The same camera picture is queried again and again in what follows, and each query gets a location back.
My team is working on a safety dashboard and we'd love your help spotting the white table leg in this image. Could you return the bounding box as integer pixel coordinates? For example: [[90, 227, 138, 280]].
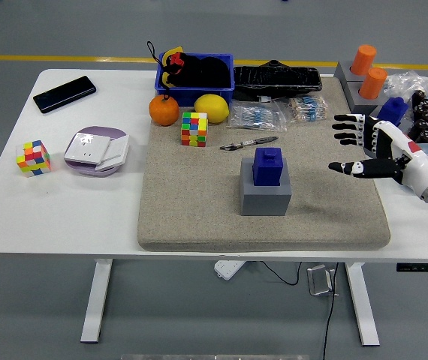
[[345, 262, 381, 347], [80, 259, 113, 344]]

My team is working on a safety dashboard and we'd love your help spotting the large clear bag of resistors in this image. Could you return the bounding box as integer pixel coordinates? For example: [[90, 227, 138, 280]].
[[227, 100, 288, 133]]

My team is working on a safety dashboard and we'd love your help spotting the grey-brown mat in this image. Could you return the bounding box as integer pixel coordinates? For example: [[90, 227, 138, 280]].
[[137, 76, 391, 252]]

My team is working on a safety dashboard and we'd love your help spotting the black lanyard cord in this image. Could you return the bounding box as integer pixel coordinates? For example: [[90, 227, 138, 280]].
[[146, 40, 171, 101]]

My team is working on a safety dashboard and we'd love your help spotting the orange fruit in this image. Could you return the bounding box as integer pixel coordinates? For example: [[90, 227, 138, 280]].
[[149, 94, 181, 127]]

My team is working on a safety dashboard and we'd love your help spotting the orange cylinder seal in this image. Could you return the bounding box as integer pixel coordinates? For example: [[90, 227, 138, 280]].
[[359, 67, 388, 101], [350, 44, 378, 76]]

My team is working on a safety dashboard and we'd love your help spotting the black silver pen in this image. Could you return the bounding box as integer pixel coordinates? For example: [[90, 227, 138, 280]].
[[219, 136, 279, 152]]

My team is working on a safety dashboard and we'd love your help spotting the scrambled rubik's cube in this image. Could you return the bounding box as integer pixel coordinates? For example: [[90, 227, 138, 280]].
[[180, 111, 209, 148], [15, 139, 53, 179]]

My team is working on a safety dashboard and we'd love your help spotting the yellow lemon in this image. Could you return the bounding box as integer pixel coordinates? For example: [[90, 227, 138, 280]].
[[194, 94, 231, 125]]

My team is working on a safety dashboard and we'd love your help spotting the metal bracket stand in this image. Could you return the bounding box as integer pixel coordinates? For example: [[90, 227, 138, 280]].
[[306, 264, 337, 297]]

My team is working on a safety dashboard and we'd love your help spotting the white wall socket panel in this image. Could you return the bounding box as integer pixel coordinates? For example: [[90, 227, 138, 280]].
[[64, 132, 112, 166]]

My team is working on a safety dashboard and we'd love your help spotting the white power strip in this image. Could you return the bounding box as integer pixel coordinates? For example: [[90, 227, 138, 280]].
[[213, 259, 246, 281]]

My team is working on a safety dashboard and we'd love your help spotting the black power cable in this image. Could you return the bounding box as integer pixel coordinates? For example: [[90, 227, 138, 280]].
[[261, 261, 341, 360]]

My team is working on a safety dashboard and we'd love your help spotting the blue seal stamp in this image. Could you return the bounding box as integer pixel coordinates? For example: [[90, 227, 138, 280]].
[[252, 147, 285, 188], [377, 96, 409, 127]]

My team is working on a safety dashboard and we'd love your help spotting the small clear bag of resistors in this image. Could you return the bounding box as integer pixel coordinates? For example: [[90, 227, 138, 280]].
[[284, 94, 330, 124]]

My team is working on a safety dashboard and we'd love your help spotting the black smartphone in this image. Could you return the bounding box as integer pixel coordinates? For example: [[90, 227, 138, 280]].
[[32, 76, 98, 115]]

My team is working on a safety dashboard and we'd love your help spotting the black pouch with red clip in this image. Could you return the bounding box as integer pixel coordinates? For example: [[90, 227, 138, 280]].
[[164, 53, 231, 89]]

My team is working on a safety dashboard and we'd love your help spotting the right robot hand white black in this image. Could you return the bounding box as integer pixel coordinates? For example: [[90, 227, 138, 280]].
[[328, 113, 428, 193]]

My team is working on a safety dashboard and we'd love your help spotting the grey seal holder block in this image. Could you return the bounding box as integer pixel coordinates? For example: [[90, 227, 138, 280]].
[[239, 157, 293, 217], [344, 80, 390, 116], [362, 106, 412, 158], [333, 59, 369, 86]]

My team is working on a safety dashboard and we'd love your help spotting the blue plastic bin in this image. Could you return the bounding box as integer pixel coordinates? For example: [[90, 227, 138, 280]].
[[154, 52, 235, 108]]

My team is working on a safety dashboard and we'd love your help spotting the purple plate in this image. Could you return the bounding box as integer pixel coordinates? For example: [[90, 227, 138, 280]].
[[63, 125, 131, 178]]

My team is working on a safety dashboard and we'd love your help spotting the crumpled clear plastic bag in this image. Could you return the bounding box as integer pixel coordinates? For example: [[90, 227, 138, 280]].
[[384, 70, 428, 151]]

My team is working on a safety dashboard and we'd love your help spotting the black wrapped long bar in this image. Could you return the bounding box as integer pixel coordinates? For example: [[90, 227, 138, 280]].
[[233, 59, 323, 101]]

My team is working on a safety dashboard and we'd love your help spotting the dark brown knobs bunch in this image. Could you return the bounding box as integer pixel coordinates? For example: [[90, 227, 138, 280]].
[[407, 89, 428, 143]]

